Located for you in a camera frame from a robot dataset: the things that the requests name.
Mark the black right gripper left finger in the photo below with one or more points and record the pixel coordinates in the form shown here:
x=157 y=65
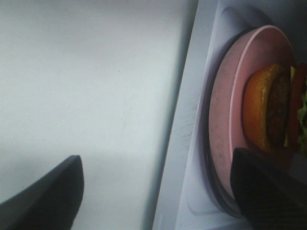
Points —
x=51 y=203

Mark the white microwave oven body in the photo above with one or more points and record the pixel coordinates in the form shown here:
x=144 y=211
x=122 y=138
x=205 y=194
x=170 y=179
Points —
x=183 y=202

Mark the pink round plate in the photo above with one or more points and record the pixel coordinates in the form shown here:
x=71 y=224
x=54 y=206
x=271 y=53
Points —
x=252 y=51

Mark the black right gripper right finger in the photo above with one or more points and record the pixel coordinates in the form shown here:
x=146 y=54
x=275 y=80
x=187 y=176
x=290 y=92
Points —
x=268 y=198

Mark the burger with lettuce and cheese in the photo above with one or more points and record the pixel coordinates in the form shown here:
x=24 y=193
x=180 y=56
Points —
x=274 y=109

